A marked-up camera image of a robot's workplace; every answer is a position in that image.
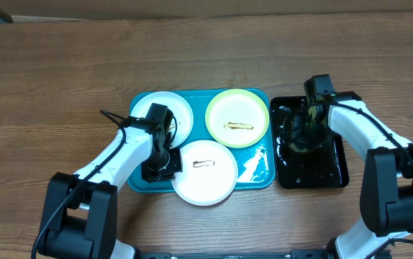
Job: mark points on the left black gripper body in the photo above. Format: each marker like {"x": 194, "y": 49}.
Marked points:
{"x": 162, "y": 165}

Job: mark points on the light green plate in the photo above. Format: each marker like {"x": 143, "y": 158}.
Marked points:
{"x": 237, "y": 118}

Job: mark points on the teal plastic tray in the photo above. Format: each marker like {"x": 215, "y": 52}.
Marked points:
{"x": 256, "y": 167}

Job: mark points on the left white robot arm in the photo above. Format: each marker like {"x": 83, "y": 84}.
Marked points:
{"x": 79, "y": 217}

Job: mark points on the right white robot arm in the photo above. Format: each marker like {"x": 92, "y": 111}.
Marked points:
{"x": 386, "y": 196}

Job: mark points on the white plate with stain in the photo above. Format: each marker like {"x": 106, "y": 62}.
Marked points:
{"x": 209, "y": 173}

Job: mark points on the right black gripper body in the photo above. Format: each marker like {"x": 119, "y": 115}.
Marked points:
{"x": 308, "y": 133}

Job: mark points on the black plastic tray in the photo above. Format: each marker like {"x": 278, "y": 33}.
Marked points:
{"x": 323, "y": 166}

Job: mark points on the yellow green sponge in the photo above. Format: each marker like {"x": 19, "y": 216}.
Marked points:
{"x": 307, "y": 129}

